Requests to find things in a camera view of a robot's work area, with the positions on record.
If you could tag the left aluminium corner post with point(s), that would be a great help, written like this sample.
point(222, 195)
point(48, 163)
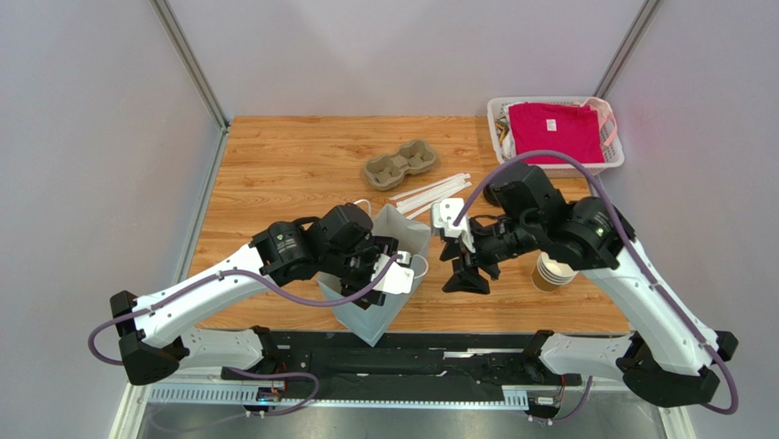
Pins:
point(176, 33)

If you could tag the right aluminium corner post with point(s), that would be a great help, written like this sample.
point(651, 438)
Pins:
point(630, 42)

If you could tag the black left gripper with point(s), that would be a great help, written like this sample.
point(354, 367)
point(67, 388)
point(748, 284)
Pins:
point(380, 245)

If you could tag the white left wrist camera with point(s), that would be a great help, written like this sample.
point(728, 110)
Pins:
point(393, 277)

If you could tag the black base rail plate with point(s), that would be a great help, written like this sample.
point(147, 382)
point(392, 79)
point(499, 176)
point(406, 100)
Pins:
point(411, 367)

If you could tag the stack of black lids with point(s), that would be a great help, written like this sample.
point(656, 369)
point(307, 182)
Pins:
point(490, 197)

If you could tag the aluminium corner post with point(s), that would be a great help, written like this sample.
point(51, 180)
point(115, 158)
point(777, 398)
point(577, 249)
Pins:
point(630, 42)
point(176, 33)

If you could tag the stack of paper cups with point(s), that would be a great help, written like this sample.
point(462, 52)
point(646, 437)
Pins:
point(550, 275)

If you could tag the light blue paper bag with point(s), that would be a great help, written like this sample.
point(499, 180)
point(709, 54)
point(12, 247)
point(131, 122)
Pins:
point(369, 321)

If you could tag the white straw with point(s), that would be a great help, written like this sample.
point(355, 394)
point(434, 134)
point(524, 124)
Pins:
point(429, 185)
point(428, 191)
point(438, 194)
point(416, 213)

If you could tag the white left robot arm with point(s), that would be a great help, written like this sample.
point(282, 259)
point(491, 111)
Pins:
point(314, 261)

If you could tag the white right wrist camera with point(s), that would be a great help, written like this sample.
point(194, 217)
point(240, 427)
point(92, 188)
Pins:
point(444, 213)

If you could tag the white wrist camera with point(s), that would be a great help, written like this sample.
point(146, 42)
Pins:
point(444, 213)
point(393, 277)

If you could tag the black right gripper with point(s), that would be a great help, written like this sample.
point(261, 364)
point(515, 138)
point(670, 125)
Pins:
point(474, 258)

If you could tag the cardboard cup carrier tray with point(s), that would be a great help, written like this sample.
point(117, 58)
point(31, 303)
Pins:
point(385, 172)

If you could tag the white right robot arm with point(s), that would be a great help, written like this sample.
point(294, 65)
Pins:
point(667, 360)

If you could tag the pink folded cloth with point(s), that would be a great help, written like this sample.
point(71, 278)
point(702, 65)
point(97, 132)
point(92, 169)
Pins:
point(571, 130)

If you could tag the white plastic basket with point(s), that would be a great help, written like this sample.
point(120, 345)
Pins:
point(503, 140)

